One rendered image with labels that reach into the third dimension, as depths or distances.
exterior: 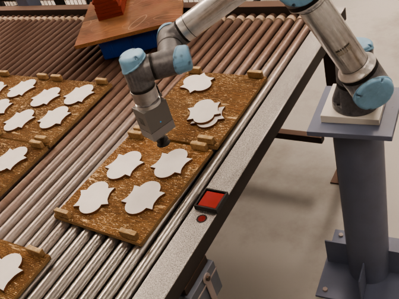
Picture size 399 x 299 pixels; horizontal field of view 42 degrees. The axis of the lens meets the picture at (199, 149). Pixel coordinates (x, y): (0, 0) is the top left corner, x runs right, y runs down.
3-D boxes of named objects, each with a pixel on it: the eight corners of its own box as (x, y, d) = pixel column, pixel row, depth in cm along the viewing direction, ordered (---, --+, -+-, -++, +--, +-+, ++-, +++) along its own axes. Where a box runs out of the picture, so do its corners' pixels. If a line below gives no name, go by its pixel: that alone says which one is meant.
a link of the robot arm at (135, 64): (145, 56, 138) (115, 64, 139) (158, 90, 145) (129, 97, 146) (146, 43, 145) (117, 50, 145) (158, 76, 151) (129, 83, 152)
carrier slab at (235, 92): (267, 79, 194) (266, 76, 193) (217, 150, 169) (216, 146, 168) (189, 74, 212) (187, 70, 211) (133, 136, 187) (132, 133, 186)
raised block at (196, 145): (209, 149, 168) (207, 142, 166) (206, 152, 167) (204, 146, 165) (193, 146, 171) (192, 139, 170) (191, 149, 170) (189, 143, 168)
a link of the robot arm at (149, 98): (124, 91, 150) (146, 76, 153) (130, 103, 152) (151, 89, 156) (139, 97, 144) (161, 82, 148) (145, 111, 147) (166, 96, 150)
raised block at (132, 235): (140, 237, 145) (137, 231, 143) (136, 242, 144) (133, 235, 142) (124, 232, 148) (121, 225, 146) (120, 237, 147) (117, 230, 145)
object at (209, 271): (229, 293, 155) (215, 254, 144) (208, 333, 146) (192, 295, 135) (197, 283, 160) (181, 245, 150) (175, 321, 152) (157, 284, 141)
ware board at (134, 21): (183, -19, 267) (182, -23, 266) (183, 22, 227) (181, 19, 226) (91, 5, 274) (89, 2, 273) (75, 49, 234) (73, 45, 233)
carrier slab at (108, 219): (213, 153, 168) (212, 149, 167) (141, 247, 144) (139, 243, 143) (130, 137, 187) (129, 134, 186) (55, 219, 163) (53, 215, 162)
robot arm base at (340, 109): (382, 90, 176) (382, 65, 170) (376, 117, 166) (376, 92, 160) (336, 89, 182) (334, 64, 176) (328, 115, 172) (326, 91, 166)
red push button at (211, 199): (225, 197, 152) (224, 193, 151) (216, 212, 148) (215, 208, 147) (208, 193, 155) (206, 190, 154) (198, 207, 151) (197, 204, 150)
